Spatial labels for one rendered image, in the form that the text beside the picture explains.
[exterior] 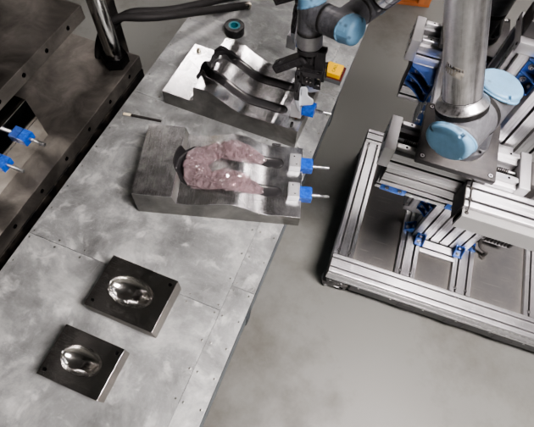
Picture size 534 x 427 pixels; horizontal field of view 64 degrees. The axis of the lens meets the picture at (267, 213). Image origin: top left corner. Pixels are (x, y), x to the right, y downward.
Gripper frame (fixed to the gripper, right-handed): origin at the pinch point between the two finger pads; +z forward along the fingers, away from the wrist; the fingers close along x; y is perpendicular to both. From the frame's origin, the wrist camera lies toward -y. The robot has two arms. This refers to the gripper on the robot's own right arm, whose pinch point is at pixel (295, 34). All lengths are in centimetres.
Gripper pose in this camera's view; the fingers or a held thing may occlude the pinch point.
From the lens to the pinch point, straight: 165.4
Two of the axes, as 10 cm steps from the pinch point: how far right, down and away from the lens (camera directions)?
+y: 9.3, 3.5, -1.3
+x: 3.7, -8.1, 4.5
